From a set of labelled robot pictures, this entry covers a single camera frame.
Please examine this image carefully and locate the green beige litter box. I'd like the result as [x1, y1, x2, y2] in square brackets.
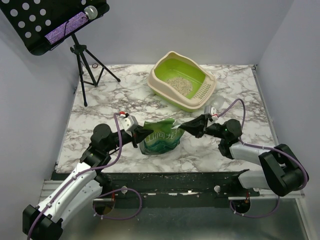
[147, 51, 217, 112]

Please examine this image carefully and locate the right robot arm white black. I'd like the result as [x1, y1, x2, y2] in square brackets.
[179, 114, 309, 197]

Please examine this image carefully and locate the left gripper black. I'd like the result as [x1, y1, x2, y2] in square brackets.
[104, 124, 154, 153]

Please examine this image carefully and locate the green litter bag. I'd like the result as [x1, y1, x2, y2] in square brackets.
[139, 118, 185, 155]

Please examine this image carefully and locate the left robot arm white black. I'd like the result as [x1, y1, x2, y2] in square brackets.
[22, 123, 153, 240]

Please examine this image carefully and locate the microphone with purple handle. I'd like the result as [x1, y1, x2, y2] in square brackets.
[45, 5, 98, 45]

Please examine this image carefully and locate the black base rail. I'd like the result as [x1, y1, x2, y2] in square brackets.
[92, 172, 263, 213]

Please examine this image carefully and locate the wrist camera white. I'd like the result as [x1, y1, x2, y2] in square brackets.
[119, 111, 139, 132]
[204, 105, 219, 123]

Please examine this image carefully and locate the black music stand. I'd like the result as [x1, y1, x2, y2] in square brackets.
[0, 0, 111, 106]

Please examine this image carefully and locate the cat litter pile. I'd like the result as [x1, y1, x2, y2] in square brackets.
[166, 76, 193, 97]

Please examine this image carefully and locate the translucent plastic scoop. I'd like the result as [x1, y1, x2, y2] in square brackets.
[210, 95, 225, 110]

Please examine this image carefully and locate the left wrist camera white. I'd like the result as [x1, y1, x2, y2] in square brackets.
[119, 111, 139, 132]

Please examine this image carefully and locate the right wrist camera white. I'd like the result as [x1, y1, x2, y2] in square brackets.
[204, 105, 219, 123]

